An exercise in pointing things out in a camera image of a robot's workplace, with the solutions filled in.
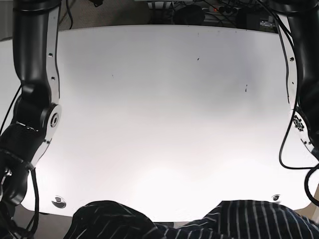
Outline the right chrome table grommet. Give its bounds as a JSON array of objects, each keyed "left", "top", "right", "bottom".
[{"left": 271, "top": 194, "right": 281, "bottom": 203}]

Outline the chrome table grommet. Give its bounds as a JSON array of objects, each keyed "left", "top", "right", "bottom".
[
  {"left": 51, "top": 196, "right": 66, "bottom": 209},
  {"left": 271, "top": 194, "right": 281, "bottom": 203}
]

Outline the navy white striped T-shirt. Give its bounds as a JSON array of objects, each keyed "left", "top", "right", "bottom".
[{"left": 65, "top": 200, "right": 319, "bottom": 239}]

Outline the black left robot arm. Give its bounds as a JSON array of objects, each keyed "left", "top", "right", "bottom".
[{"left": 269, "top": 0, "right": 319, "bottom": 158}]

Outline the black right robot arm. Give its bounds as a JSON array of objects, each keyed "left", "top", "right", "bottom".
[{"left": 0, "top": 0, "right": 61, "bottom": 239}]

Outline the left chrome table grommet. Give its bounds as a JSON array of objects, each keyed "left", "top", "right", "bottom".
[{"left": 51, "top": 196, "right": 66, "bottom": 209}]

